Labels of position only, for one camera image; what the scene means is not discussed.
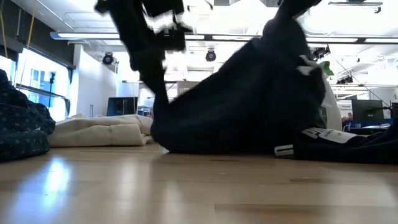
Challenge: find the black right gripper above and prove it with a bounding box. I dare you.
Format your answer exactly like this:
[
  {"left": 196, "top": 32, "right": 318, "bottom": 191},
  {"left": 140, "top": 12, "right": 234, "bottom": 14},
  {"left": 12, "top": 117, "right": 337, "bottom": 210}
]
[{"left": 275, "top": 0, "right": 323, "bottom": 21}]

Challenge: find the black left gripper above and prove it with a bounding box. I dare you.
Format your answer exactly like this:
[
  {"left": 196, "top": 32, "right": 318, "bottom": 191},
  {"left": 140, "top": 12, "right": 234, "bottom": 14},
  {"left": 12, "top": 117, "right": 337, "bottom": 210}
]
[{"left": 95, "top": 0, "right": 170, "bottom": 108}]

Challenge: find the plain dark navy garment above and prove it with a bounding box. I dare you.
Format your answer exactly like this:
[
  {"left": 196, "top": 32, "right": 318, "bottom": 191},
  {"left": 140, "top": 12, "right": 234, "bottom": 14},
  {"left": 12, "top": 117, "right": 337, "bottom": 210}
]
[{"left": 150, "top": 17, "right": 327, "bottom": 156}]

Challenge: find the black monitor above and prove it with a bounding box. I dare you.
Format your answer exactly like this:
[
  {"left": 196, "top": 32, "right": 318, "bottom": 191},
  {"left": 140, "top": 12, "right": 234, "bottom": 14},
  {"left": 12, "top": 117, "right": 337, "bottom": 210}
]
[
  {"left": 106, "top": 96, "right": 139, "bottom": 117},
  {"left": 351, "top": 99, "right": 385, "bottom": 123}
]

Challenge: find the black track light cluster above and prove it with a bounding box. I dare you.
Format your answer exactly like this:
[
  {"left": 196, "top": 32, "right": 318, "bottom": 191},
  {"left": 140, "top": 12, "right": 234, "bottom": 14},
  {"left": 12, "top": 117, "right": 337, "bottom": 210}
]
[{"left": 310, "top": 45, "right": 331, "bottom": 62}]

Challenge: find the cream folded garment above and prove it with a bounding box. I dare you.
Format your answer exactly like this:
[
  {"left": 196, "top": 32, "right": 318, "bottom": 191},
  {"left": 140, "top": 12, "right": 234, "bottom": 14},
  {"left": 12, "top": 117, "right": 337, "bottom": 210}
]
[{"left": 48, "top": 113, "right": 155, "bottom": 147}]

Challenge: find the long ceiling light bar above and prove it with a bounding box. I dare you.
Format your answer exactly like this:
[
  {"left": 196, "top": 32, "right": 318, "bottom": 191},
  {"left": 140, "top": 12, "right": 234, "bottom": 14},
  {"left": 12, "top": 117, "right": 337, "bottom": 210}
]
[{"left": 49, "top": 30, "right": 398, "bottom": 44}]

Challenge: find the black tripod stand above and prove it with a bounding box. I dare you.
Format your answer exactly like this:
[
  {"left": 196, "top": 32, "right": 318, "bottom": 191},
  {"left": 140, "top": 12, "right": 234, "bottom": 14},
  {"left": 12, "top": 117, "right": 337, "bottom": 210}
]
[{"left": 48, "top": 72, "right": 57, "bottom": 108}]

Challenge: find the white spray bottle green trigger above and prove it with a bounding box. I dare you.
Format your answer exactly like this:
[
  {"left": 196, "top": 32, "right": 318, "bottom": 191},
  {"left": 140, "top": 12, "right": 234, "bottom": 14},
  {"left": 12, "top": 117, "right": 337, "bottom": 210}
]
[{"left": 319, "top": 61, "right": 343, "bottom": 131}]

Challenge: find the navy patterned folded garment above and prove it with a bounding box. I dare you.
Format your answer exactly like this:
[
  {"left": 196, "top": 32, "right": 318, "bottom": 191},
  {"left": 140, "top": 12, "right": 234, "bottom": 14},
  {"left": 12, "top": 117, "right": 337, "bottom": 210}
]
[{"left": 0, "top": 68, "right": 57, "bottom": 162}]

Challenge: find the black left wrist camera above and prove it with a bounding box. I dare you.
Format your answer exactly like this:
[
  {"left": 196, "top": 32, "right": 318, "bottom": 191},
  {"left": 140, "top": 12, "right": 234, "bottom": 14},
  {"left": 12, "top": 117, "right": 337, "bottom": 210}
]
[{"left": 142, "top": 0, "right": 194, "bottom": 52}]

